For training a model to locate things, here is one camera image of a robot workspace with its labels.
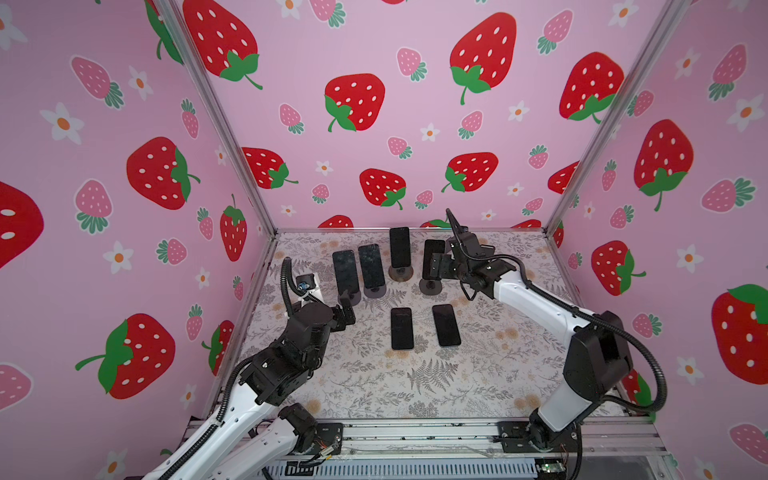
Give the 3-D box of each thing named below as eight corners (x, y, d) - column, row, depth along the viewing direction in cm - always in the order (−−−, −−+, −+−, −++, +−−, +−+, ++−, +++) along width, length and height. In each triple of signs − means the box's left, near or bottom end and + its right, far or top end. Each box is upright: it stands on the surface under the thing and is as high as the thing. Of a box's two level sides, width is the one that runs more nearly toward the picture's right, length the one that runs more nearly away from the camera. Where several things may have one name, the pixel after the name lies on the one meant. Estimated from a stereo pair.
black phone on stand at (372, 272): (365, 295, 103) (361, 269, 92) (362, 273, 110) (358, 246, 98) (383, 292, 104) (382, 266, 92) (379, 271, 110) (377, 243, 99)
